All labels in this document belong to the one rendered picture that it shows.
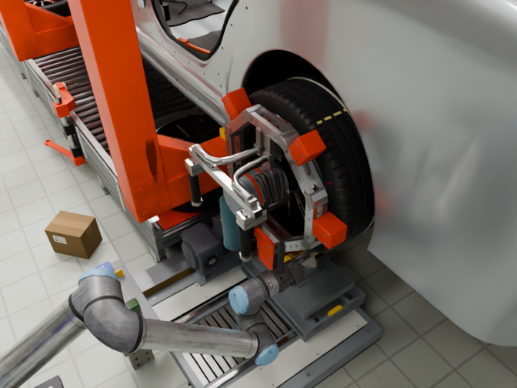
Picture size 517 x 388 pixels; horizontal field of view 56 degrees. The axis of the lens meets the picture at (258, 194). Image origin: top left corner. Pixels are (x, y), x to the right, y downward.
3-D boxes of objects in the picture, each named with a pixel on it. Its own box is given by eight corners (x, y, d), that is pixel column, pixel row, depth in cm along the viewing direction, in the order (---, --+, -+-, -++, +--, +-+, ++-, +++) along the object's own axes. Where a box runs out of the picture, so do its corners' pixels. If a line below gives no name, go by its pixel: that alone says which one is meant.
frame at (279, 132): (321, 270, 185) (332, 155, 149) (308, 279, 182) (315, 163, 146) (241, 194, 219) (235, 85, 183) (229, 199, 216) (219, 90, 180)
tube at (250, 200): (298, 185, 161) (299, 158, 154) (250, 209, 153) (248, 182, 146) (267, 158, 172) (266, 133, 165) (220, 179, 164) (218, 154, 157)
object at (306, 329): (363, 303, 233) (365, 291, 226) (304, 343, 218) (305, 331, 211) (298, 241, 264) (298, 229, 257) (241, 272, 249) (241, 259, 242)
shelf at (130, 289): (167, 333, 185) (165, 329, 183) (125, 357, 178) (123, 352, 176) (121, 262, 211) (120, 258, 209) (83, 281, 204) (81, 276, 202)
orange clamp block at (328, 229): (328, 225, 170) (346, 240, 164) (311, 235, 167) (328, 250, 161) (329, 210, 165) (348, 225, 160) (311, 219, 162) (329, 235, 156)
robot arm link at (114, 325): (100, 329, 126) (288, 349, 166) (94, 294, 135) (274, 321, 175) (81, 359, 130) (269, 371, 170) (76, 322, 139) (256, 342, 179)
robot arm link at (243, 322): (245, 344, 177) (241, 324, 169) (234, 319, 186) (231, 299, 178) (268, 336, 180) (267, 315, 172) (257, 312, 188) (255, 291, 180)
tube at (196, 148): (263, 155, 173) (262, 130, 166) (217, 176, 165) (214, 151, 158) (236, 132, 184) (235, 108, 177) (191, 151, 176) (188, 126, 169)
